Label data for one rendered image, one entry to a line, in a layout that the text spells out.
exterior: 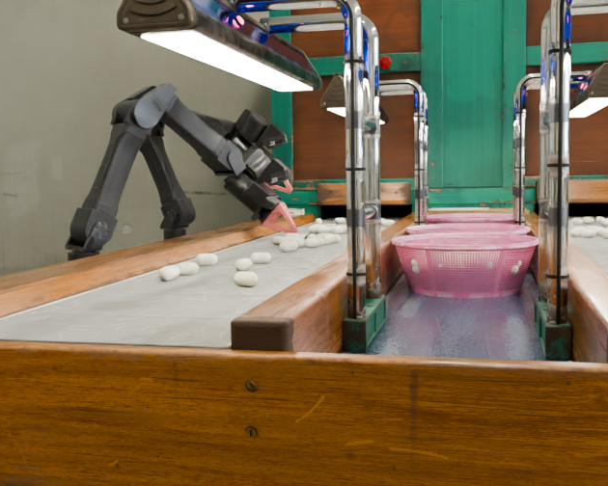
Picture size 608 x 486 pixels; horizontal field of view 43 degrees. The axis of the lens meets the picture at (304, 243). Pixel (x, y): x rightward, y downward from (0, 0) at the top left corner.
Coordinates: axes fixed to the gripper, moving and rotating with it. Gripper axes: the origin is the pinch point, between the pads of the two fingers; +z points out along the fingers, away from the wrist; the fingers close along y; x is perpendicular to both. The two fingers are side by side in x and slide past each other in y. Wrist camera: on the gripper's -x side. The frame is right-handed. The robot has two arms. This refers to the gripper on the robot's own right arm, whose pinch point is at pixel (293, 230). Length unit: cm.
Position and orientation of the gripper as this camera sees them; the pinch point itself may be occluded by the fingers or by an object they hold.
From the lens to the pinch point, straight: 180.4
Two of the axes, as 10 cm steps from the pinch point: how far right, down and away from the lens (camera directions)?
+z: 7.6, 6.4, -1.2
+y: 2.3, -1.0, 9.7
